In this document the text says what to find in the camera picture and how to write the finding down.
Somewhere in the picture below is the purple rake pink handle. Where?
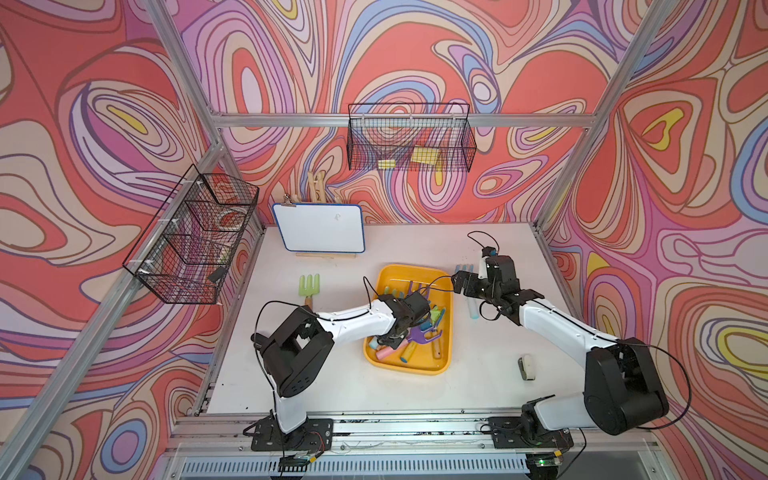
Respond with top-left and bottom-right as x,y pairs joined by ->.
375,328 -> 442,360

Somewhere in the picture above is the black wire basket back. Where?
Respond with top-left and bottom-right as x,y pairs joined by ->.
347,100 -> 477,172

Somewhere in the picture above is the blue framed whiteboard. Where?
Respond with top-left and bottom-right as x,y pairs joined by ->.
272,203 -> 366,254

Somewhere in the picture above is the yellow plastic storage tray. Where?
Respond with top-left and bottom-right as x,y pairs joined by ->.
363,264 -> 454,375

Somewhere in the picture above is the green circuit board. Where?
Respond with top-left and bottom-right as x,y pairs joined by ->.
278,455 -> 316,474

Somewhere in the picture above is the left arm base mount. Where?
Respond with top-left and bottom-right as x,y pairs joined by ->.
243,416 -> 334,454

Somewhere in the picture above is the yellow sticky note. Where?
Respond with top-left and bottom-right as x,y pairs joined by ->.
410,146 -> 440,166

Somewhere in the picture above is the small white eraser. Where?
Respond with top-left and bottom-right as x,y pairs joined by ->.
518,354 -> 537,381

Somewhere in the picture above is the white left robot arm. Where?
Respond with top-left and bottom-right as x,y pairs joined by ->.
251,292 -> 431,434

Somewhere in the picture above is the green rake wooden handle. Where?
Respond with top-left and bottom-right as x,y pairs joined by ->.
298,274 -> 320,309

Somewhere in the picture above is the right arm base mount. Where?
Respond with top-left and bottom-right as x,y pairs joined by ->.
480,395 -> 574,451

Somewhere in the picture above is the black wire basket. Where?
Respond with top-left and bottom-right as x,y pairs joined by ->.
347,100 -> 477,172
122,166 -> 259,305

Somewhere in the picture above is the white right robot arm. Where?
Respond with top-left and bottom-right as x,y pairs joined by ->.
451,249 -> 669,439

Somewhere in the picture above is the black wire basket left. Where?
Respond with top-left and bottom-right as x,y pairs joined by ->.
122,166 -> 259,305

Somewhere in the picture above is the wooden whiteboard stand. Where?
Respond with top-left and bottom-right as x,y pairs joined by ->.
295,252 -> 357,259

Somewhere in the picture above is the light blue hand rake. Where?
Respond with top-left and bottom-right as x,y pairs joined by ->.
455,264 -> 480,320

